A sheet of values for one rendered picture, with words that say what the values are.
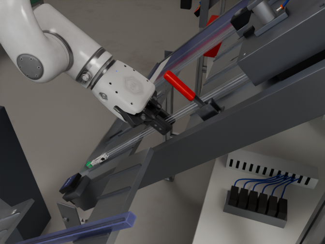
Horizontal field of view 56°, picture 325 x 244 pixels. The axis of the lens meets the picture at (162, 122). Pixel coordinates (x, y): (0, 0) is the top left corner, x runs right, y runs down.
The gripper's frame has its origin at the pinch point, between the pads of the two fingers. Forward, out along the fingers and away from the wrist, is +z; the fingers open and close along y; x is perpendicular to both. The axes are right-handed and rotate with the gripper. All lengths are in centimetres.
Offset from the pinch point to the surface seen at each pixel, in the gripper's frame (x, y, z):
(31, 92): 159, 106, -62
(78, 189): 20.4, -11.9, -4.5
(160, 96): 12.0, 20.8, -0.7
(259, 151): 13, 32, 38
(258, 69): -24.7, -6.0, 2.3
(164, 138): 63, 60, 22
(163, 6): 138, 318, -32
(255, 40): -25.8, -2.0, -0.1
